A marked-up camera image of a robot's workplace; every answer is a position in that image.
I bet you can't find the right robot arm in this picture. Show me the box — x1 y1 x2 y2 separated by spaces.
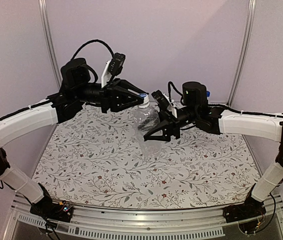
143 81 283 218

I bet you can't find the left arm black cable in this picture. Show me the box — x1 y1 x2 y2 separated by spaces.
70 38 116 61

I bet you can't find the aluminium frame post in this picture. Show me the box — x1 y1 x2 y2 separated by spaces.
226 0 256 107
38 0 62 88

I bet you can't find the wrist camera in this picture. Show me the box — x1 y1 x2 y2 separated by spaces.
101 52 126 88
151 90 178 118

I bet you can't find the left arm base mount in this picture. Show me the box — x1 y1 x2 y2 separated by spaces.
30 184 74 223

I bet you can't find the floral patterned table mat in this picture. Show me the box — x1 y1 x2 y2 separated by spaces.
32 106 260 209

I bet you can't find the aluminium front rail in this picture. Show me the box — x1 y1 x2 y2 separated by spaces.
3 194 283 240

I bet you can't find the white Pocari Sweat cap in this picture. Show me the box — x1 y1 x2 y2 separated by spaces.
138 93 150 108

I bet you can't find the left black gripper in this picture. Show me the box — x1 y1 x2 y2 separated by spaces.
74 77 147 113

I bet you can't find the left aluminium frame post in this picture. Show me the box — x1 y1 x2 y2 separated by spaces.
38 0 62 88

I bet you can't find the right aluminium frame post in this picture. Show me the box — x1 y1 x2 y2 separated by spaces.
226 0 256 107

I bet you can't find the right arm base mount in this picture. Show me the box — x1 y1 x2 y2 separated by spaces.
222 192 266 223

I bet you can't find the clear plastic bottle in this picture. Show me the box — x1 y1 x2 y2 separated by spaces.
133 103 162 158

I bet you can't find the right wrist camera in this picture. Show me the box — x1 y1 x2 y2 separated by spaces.
151 90 178 118

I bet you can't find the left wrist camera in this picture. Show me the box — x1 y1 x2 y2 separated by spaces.
101 52 126 88

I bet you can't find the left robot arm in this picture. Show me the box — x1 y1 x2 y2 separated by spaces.
0 54 144 217

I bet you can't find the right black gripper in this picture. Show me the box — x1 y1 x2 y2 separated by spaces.
138 106 198 141

